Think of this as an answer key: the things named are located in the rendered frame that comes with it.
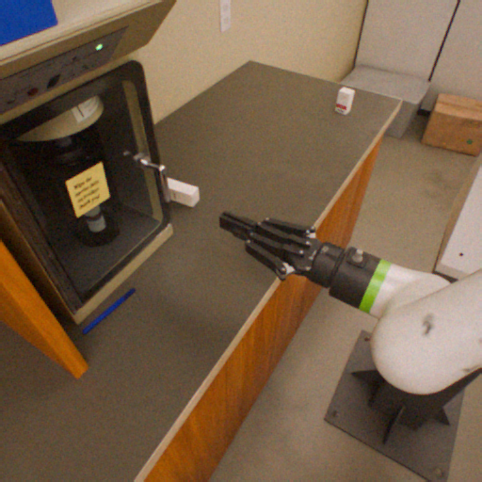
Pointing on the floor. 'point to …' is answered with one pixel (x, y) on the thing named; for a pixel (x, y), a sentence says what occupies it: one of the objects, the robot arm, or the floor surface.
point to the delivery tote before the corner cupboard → (380, 82)
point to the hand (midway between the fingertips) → (237, 225)
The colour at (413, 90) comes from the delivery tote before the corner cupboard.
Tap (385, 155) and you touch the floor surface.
